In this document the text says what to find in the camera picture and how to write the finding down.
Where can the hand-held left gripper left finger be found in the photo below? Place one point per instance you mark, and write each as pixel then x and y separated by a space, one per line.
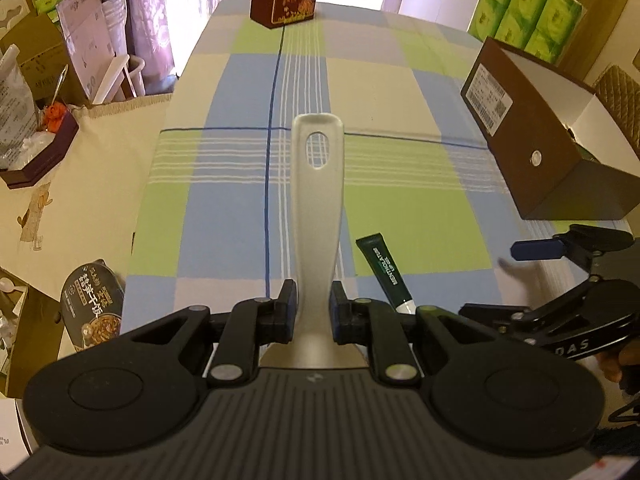
pixel 286 310

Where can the beige printed tablecloth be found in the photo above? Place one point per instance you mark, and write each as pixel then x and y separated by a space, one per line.
pixel 100 160

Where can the quilted olive chair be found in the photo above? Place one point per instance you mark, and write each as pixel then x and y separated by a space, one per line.
pixel 620 105

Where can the person's right hand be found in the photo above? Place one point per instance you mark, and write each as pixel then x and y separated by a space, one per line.
pixel 610 366

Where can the brown storage box white inside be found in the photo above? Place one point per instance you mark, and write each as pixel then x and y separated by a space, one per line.
pixel 525 125

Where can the dark purple tray box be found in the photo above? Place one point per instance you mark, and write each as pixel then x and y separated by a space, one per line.
pixel 40 155

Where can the stack of green tissue packs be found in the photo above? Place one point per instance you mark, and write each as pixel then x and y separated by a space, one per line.
pixel 525 5

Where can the stack of white buckets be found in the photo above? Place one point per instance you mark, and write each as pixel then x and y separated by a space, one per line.
pixel 117 25

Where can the white carton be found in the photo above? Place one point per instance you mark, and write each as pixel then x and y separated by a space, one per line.
pixel 10 425

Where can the pale pink printed carton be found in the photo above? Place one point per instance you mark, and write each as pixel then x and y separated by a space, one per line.
pixel 85 45

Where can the dark cloth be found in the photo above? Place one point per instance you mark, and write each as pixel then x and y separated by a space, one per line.
pixel 615 440

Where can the dark green tube white cap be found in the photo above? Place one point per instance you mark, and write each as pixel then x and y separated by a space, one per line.
pixel 382 265

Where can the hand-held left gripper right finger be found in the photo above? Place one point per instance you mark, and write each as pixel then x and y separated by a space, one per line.
pixel 342 315

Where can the metal spoon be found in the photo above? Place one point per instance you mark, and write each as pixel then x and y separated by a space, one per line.
pixel 60 85

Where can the instant noodle bowl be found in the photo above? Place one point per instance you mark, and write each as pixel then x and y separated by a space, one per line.
pixel 92 305

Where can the white flat box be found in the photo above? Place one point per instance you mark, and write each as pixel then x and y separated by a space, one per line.
pixel 117 77

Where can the orange ornament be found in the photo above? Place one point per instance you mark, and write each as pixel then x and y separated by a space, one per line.
pixel 52 115

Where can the pink lace curtain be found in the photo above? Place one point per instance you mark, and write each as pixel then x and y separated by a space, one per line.
pixel 150 15

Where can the open cardboard box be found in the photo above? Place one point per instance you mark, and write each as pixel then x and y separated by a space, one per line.
pixel 30 330

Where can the white plastic rice scoop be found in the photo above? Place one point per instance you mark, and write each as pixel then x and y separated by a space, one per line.
pixel 315 235

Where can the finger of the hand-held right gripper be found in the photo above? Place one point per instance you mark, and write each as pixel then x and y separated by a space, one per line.
pixel 495 314
pixel 537 249

